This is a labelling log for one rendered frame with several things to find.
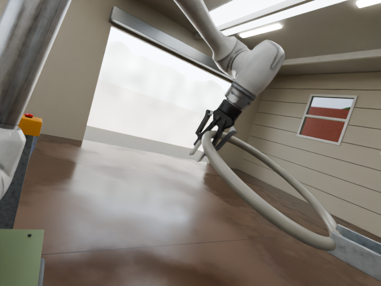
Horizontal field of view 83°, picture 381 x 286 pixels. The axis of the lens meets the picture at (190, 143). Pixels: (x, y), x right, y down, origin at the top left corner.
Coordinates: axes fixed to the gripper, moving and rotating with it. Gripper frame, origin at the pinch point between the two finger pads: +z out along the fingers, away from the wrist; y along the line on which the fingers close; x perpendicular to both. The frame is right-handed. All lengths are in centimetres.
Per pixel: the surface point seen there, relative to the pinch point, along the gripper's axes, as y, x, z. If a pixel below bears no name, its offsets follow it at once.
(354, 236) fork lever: 49, -1, -12
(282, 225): 31.3, -22.4, -8.2
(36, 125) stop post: -74, -11, 44
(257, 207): 25.3, -23.7, -8.0
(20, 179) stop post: -65, -14, 73
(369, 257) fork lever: 49, -13, -13
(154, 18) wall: -469, 429, -44
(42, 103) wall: -460, 224, 262
